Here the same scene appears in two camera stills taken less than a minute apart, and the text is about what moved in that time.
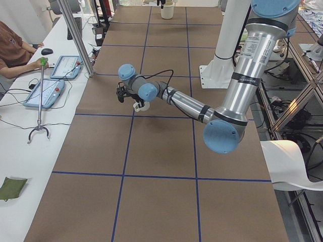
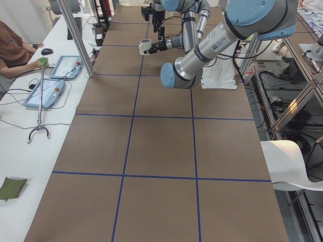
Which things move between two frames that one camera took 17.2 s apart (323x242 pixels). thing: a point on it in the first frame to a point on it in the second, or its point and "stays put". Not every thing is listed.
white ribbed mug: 146,107 to 145,44
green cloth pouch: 10,188 stays put
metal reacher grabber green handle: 43,62 stays put
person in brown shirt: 15,55 stays put
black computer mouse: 47,51 stays put
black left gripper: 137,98 to 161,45
